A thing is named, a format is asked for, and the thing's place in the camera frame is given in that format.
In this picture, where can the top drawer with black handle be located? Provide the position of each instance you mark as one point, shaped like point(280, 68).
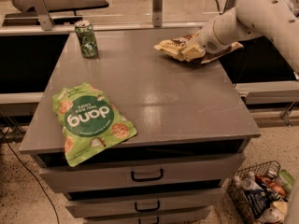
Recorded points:
point(120, 175)

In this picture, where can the red snack bag in basket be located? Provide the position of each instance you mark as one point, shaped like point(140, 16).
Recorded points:
point(271, 184)

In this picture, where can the left metal bracket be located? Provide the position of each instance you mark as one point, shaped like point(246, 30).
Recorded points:
point(44, 18)

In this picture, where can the brown chip bag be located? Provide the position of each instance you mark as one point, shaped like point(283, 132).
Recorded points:
point(173, 48)

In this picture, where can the middle metal bracket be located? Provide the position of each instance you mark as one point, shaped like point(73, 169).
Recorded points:
point(157, 13)

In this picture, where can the clear plastic water bottle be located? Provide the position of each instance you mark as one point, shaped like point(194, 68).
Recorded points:
point(249, 183)

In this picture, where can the middle drawer with black handle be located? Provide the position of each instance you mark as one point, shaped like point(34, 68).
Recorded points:
point(145, 204)

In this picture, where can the grey drawer cabinet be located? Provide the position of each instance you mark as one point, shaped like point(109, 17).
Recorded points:
point(178, 109)

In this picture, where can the blue snack bag in basket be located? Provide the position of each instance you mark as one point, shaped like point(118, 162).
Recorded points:
point(259, 200)

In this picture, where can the drawer with black handle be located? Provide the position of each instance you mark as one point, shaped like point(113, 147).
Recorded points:
point(120, 175)
point(169, 217)
point(145, 204)

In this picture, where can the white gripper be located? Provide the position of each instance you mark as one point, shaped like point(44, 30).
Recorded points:
point(206, 40)

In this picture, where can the yellow snack bag in basket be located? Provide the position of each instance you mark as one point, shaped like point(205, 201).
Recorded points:
point(282, 207)

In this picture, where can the green dang chip bag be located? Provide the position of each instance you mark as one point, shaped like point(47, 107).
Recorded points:
point(90, 122)

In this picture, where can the bottom drawer with black handle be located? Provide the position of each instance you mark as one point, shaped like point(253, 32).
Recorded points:
point(169, 217)

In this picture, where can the wire basket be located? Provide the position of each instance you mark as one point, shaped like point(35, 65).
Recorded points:
point(237, 193)

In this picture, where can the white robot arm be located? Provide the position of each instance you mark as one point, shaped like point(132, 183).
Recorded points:
point(273, 19)

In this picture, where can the green bottle in basket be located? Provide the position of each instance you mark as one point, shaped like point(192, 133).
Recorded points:
point(285, 180)

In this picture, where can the green soda can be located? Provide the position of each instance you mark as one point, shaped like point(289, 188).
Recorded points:
point(86, 38)

